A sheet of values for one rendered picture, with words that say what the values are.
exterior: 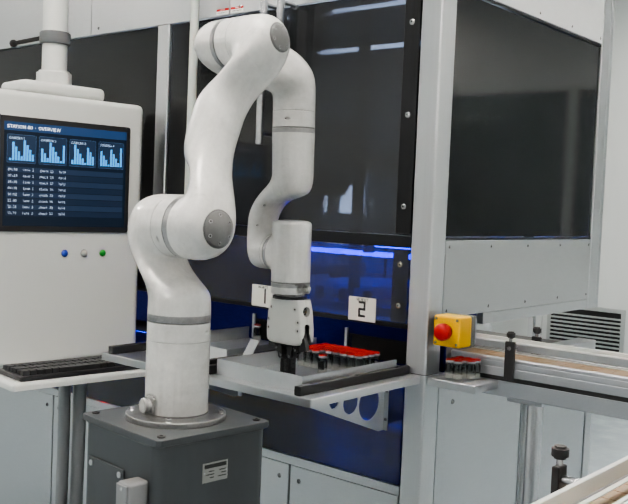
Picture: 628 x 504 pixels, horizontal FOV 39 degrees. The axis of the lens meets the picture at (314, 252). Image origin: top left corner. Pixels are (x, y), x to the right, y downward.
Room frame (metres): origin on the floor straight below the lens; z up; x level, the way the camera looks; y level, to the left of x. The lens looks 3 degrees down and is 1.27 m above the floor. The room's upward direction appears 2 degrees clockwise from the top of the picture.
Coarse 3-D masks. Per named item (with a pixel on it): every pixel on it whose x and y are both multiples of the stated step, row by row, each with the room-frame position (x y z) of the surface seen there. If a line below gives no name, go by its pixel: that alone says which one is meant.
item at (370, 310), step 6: (354, 300) 2.24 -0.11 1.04; (360, 300) 2.23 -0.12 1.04; (366, 300) 2.22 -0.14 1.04; (372, 300) 2.20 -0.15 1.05; (354, 306) 2.24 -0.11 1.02; (360, 306) 2.23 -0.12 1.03; (366, 306) 2.22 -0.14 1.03; (372, 306) 2.20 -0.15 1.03; (348, 312) 2.25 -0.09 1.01; (354, 312) 2.24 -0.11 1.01; (360, 312) 2.23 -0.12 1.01; (366, 312) 2.21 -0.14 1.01; (372, 312) 2.20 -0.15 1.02; (348, 318) 2.25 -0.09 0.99; (354, 318) 2.24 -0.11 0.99; (360, 318) 2.23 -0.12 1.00; (366, 318) 2.21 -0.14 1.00; (372, 318) 2.20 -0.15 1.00
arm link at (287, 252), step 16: (272, 224) 1.91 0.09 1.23; (288, 224) 1.87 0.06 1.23; (304, 224) 1.88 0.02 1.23; (272, 240) 1.90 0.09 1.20; (288, 240) 1.87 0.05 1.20; (304, 240) 1.88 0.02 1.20; (272, 256) 1.89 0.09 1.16; (288, 256) 1.87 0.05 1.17; (304, 256) 1.88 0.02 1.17; (272, 272) 1.89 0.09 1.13; (288, 272) 1.87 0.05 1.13; (304, 272) 1.88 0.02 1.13
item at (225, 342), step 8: (232, 328) 2.53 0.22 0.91; (240, 328) 2.56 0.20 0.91; (248, 328) 2.58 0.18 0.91; (216, 336) 2.49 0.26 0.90; (224, 336) 2.51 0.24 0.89; (232, 336) 2.53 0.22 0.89; (240, 336) 2.56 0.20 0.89; (248, 336) 2.58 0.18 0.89; (216, 344) 2.44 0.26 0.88; (224, 344) 2.44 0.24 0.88; (232, 344) 2.45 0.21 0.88; (240, 344) 2.45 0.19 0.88; (264, 344) 2.26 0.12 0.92; (216, 352) 2.18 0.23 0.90; (224, 352) 2.17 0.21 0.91; (232, 352) 2.18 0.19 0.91; (240, 352) 2.20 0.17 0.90
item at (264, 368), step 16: (272, 352) 2.16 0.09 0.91; (224, 368) 2.01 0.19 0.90; (240, 368) 1.98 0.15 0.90; (256, 368) 1.95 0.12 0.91; (272, 368) 2.11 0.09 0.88; (304, 368) 2.13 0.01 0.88; (352, 368) 1.99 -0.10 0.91; (368, 368) 2.03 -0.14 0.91; (384, 368) 2.08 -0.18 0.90; (272, 384) 1.91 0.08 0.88; (288, 384) 1.88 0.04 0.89
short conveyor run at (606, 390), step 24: (480, 336) 2.23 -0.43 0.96; (504, 360) 2.08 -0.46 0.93; (528, 360) 2.09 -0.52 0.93; (552, 360) 2.11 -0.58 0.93; (576, 360) 2.10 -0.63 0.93; (600, 360) 1.96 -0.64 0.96; (624, 360) 1.93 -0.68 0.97; (504, 384) 2.09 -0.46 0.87; (528, 384) 2.05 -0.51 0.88; (552, 384) 2.01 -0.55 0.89; (576, 384) 1.97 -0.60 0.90; (600, 384) 1.94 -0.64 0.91; (624, 384) 1.90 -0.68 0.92; (576, 408) 1.97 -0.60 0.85; (600, 408) 1.94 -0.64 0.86; (624, 408) 1.90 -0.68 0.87
